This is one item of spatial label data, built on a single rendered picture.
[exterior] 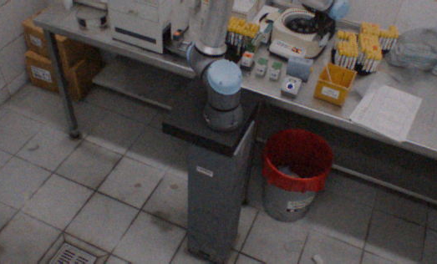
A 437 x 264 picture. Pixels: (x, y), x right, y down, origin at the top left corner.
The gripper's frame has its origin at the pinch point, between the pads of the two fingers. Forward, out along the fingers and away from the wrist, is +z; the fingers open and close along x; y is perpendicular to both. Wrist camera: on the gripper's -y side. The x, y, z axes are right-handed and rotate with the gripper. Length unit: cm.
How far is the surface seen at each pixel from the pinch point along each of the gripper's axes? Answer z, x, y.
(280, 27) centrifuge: 5.1, -25.2, -3.2
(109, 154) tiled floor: 101, -93, 63
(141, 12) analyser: -5, -64, 46
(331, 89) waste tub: 10.1, 14.7, 10.1
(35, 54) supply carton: 72, -177, 60
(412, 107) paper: 16.8, 40.8, -13.7
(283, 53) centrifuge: 13.0, -17.5, 1.9
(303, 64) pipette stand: 7.3, -1.6, 8.4
